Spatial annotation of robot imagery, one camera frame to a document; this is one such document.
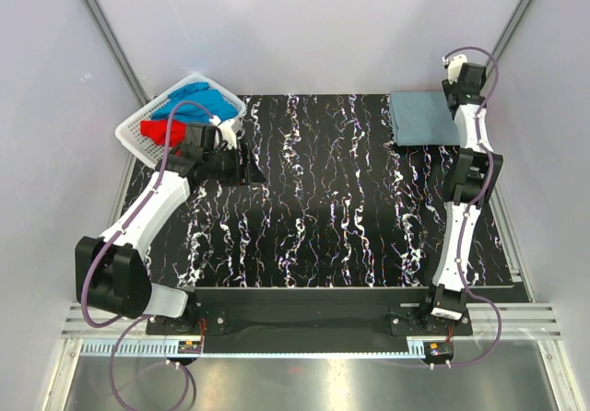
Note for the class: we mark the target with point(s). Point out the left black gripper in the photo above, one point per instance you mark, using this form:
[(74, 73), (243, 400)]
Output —
[(244, 174)]

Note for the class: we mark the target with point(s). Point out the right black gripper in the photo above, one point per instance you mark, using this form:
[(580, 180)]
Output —
[(446, 87)]

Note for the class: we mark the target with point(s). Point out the grey blue t shirt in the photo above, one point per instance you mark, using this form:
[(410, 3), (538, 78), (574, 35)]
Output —
[(422, 118)]

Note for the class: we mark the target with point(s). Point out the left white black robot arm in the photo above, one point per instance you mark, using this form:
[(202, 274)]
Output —
[(111, 274)]

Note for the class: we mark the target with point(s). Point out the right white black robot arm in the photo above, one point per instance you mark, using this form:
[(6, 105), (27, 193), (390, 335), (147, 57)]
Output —
[(466, 191)]

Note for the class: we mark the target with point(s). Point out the black marble pattern mat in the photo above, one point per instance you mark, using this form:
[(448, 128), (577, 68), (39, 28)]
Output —
[(342, 205)]

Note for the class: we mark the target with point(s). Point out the red t shirt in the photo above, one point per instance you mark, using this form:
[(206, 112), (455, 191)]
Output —
[(156, 130)]

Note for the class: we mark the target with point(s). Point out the white plastic laundry basket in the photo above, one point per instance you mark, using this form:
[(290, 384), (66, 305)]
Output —
[(128, 132)]

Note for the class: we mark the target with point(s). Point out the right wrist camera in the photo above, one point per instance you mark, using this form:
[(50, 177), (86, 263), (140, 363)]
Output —
[(453, 65)]

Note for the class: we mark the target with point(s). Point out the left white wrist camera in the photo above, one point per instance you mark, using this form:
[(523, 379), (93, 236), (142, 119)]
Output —
[(226, 131)]

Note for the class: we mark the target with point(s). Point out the aluminium frame rail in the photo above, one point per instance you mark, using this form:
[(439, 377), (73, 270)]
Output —
[(513, 322)]

